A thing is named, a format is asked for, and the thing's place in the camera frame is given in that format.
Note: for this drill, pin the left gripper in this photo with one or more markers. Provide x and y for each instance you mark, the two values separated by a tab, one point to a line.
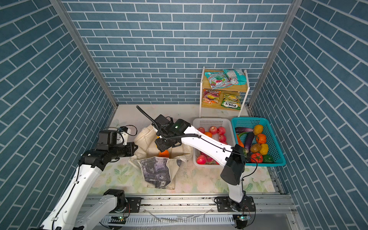
131	150

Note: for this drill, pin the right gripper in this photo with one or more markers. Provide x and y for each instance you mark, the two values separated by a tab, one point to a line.
159	144

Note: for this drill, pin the large orange fruit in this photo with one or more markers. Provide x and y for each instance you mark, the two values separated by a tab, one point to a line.
165	154

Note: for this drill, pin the beige canvas grocery bag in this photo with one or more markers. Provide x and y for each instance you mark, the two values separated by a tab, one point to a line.
158	170

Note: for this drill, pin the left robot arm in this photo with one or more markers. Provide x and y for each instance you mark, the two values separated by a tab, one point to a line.
92	163

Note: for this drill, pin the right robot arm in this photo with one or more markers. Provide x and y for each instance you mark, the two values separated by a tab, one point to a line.
231	158

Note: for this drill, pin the red yellow snack bag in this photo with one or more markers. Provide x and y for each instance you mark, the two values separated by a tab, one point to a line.
211	96

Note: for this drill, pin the green Fox's candy bag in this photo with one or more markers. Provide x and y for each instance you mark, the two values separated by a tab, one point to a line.
231	101

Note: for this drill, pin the teal snack bag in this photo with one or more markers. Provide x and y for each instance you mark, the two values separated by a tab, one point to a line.
236	76

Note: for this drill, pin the small orange tangerine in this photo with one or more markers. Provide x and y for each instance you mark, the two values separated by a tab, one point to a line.
208	134

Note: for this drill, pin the red apple bottom left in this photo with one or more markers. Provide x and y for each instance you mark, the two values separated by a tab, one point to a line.
201	159

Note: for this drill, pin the red apple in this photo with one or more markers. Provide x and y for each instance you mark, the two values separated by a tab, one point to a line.
213	130
201	159

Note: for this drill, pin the red apple top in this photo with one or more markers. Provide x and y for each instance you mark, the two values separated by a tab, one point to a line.
213	130

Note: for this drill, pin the white plastic basket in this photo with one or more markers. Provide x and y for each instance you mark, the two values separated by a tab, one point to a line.
207	123

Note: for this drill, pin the white wooden shelf rack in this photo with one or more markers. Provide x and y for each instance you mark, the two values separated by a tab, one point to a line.
207	110

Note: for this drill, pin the orange carrot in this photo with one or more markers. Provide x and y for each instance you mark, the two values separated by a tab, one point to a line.
239	141

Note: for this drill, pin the purple eggplant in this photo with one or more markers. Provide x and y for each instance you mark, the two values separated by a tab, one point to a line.
246	135

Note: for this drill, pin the brown potato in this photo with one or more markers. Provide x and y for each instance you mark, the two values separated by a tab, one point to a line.
255	148

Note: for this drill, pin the yellow mango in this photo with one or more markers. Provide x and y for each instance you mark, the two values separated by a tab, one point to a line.
258	129

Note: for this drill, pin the red tomato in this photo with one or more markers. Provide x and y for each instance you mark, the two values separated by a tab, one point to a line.
256	158

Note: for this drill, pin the orange pumpkin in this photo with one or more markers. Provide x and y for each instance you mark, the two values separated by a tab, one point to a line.
261	139

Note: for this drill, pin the yellow bell pepper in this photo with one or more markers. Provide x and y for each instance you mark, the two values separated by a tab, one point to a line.
264	149

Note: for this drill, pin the green bell pepper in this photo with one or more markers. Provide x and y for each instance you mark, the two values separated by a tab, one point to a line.
268	159

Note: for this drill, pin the teal plastic basket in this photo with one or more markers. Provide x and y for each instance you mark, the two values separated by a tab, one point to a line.
274	147

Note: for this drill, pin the aluminium rail base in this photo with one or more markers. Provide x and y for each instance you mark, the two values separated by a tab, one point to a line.
166	210

